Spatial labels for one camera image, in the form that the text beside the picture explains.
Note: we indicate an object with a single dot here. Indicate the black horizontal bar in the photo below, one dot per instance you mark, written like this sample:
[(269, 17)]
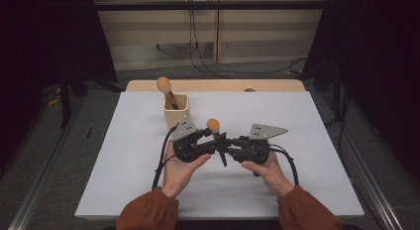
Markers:
[(214, 5)]

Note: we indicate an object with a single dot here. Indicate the person's right hand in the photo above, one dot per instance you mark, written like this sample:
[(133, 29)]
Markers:
[(270, 175)]

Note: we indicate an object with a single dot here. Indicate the person's left hand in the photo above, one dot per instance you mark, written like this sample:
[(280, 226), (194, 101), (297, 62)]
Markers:
[(180, 173)]

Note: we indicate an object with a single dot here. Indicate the beige square cup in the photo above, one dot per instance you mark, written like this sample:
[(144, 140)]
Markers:
[(176, 117)]

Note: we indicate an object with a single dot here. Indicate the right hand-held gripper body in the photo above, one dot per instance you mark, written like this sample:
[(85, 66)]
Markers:
[(254, 150)]

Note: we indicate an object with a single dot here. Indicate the small makeup brush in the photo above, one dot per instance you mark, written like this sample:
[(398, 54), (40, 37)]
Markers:
[(213, 125)]

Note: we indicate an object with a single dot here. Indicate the aluminium floor rail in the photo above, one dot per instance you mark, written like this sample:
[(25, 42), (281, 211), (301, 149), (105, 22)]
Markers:
[(39, 177), (373, 190)]

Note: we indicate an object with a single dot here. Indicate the small black floor object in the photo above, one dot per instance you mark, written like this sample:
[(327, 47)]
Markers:
[(89, 133)]

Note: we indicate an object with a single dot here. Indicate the white table cover sheet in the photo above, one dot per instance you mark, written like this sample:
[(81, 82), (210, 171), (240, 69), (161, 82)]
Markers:
[(231, 197)]

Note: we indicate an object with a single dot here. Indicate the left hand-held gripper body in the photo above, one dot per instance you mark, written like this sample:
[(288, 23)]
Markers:
[(188, 147)]

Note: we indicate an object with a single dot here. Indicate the dark curtain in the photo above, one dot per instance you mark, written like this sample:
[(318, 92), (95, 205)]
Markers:
[(39, 41), (379, 58)]

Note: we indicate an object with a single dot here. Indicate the black metal stand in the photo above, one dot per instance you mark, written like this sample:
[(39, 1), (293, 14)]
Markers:
[(65, 101)]

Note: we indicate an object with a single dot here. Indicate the large makeup brush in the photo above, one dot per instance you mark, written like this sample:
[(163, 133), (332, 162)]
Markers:
[(164, 85)]

